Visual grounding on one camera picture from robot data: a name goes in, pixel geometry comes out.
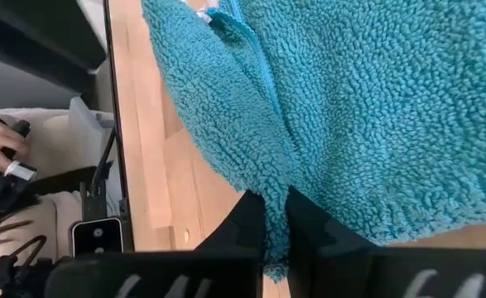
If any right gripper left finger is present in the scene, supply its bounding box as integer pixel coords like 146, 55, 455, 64
43, 190, 267, 298

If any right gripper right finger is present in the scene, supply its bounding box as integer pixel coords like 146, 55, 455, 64
286, 185, 486, 298

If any teal microfiber towel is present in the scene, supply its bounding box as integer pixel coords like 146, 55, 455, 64
141, 0, 486, 283

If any black power adapter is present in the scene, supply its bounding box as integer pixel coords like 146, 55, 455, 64
70, 216, 125, 258

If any person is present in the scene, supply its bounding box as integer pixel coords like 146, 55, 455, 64
0, 106, 122, 270

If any black metal bracket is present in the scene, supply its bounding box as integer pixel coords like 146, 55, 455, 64
79, 127, 116, 220

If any black cable bundle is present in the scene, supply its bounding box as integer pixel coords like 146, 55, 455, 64
0, 234, 60, 298

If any black control handle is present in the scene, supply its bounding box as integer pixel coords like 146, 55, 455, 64
0, 118, 41, 220

